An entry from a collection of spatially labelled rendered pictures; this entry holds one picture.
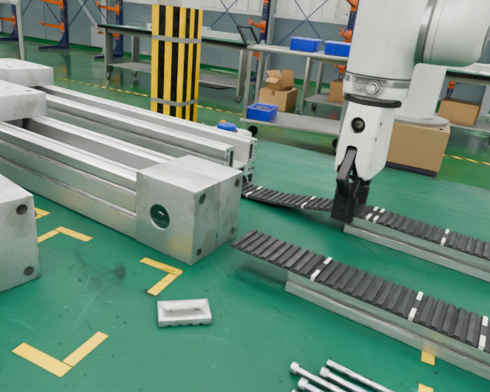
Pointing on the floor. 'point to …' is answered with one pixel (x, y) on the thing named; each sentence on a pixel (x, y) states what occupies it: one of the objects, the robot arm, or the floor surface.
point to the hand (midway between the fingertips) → (350, 203)
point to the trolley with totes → (310, 47)
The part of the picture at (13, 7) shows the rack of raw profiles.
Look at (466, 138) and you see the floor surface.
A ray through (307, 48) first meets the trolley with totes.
